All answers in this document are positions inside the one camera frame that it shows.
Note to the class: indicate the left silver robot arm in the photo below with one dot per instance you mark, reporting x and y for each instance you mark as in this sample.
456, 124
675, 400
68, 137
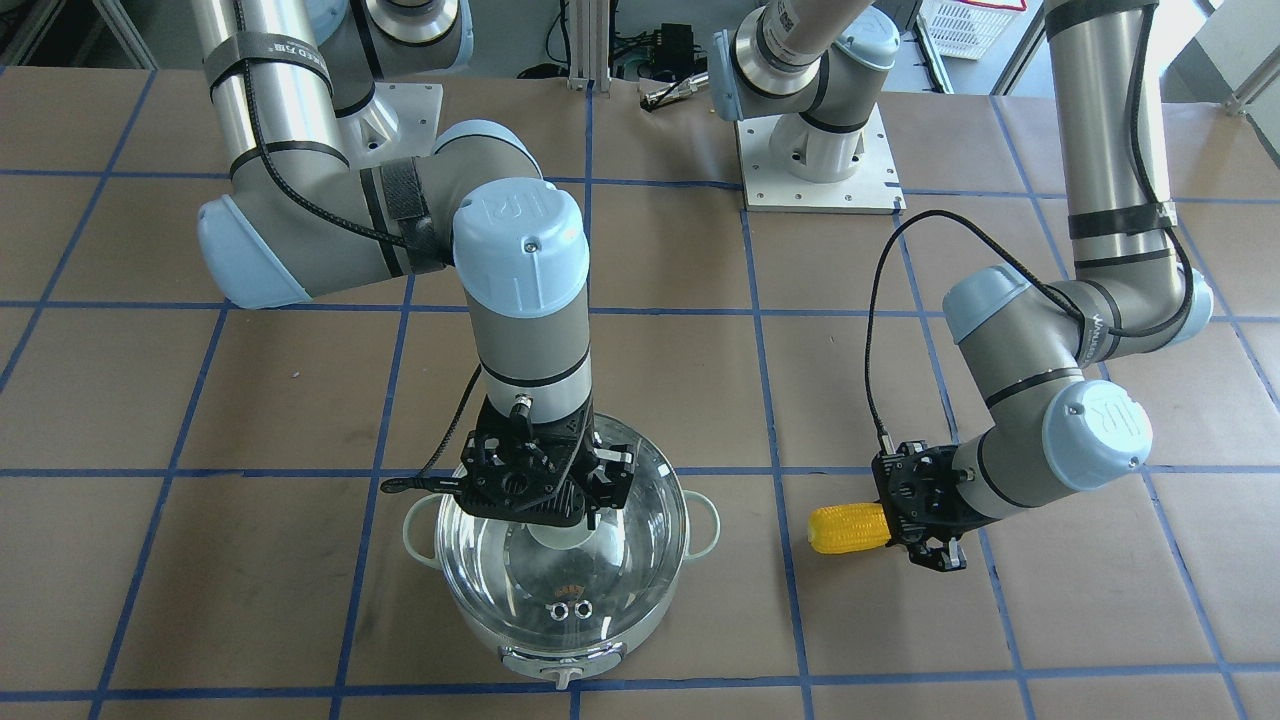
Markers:
1025, 341

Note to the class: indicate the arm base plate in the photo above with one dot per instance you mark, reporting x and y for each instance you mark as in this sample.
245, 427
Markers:
385, 115
788, 165

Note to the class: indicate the yellow corn cob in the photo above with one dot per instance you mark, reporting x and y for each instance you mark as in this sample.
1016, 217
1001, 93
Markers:
847, 528

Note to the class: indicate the white cooking pot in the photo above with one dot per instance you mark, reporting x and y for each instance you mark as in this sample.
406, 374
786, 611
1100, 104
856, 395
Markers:
562, 570

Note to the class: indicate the glass pot lid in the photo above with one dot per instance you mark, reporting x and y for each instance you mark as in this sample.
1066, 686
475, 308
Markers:
560, 560

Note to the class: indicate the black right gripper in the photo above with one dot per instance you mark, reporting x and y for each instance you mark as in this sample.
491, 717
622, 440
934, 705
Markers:
614, 478

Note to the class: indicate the white plastic basket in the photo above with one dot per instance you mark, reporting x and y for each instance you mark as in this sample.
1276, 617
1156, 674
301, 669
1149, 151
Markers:
968, 29

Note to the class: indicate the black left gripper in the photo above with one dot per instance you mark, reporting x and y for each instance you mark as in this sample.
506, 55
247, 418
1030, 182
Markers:
962, 508

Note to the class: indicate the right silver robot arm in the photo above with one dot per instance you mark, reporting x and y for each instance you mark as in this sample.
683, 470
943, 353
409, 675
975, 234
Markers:
326, 198

